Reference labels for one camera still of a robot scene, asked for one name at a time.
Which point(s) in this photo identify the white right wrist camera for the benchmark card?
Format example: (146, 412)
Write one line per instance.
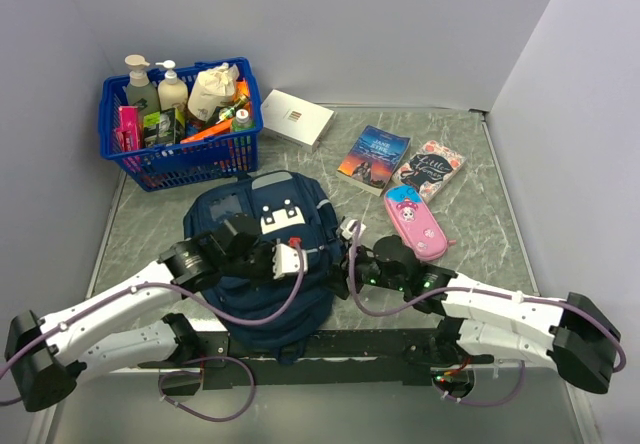
(350, 228)

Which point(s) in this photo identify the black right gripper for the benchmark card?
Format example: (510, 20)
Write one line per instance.
(338, 281)

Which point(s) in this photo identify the cream pump bottle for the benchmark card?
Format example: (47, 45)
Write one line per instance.
(172, 91)

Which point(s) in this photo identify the navy blue student backpack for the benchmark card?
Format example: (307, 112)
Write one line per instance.
(268, 314)

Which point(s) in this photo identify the pink box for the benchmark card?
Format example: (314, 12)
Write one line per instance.
(128, 131)

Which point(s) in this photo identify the white paperback book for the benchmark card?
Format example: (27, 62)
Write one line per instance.
(295, 120)

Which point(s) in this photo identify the Little Women floral book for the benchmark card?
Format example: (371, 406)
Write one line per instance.
(429, 169)

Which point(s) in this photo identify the green black box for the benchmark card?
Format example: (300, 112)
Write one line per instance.
(163, 128)

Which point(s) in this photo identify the Jane Eyre blue book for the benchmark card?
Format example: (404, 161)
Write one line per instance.
(373, 159)

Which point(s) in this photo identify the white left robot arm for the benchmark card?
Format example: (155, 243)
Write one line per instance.
(48, 357)

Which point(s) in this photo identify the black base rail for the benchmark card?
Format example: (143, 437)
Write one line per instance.
(407, 356)

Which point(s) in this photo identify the grey-green pump bottle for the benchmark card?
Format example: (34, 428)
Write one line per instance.
(140, 91)

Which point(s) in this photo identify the green bottle white cap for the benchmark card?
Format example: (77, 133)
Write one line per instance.
(242, 121)

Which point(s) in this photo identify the beige paper bag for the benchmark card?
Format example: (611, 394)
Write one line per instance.
(214, 87)

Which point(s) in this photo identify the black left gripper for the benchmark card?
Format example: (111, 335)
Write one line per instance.
(270, 274)

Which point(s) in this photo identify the pink pencil case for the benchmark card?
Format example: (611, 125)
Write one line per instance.
(416, 225)

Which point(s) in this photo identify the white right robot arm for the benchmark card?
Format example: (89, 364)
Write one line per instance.
(569, 335)

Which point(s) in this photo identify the blue plastic basket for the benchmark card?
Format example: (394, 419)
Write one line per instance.
(163, 167)

